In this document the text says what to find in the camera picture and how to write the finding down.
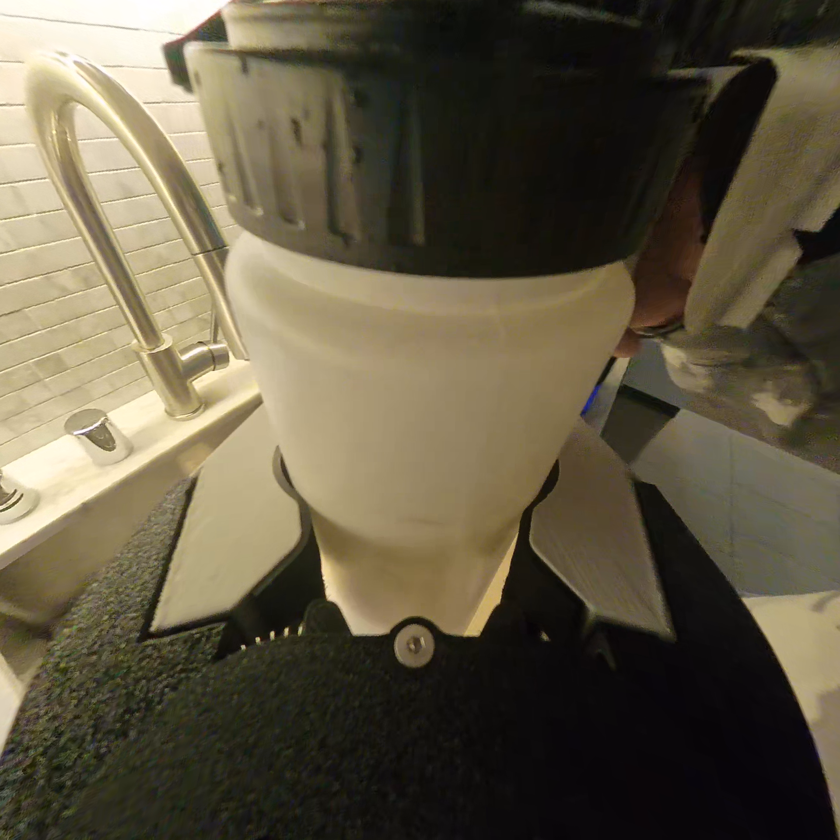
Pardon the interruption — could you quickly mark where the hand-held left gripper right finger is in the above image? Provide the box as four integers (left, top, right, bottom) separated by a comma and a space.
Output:
508, 420, 678, 644

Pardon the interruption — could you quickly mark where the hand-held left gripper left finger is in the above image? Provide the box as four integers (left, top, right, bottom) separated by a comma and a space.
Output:
138, 420, 322, 641

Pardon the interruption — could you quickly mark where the steel faucet handle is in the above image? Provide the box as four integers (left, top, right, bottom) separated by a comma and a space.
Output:
180, 341, 231, 379

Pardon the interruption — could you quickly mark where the pale grey clothing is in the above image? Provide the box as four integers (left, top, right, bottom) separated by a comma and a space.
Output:
742, 587, 840, 742

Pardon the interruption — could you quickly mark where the white plastic bottle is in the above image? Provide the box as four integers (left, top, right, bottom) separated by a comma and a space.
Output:
223, 230, 637, 637

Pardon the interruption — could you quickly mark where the steel gooseneck faucet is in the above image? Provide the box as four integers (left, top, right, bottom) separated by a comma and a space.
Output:
26, 52, 250, 421

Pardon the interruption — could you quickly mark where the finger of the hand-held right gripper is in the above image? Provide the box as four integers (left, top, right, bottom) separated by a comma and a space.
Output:
163, 25, 229, 91
682, 49, 840, 329

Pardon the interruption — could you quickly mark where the person's right hand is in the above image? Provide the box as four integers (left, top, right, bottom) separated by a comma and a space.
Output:
612, 161, 706, 360

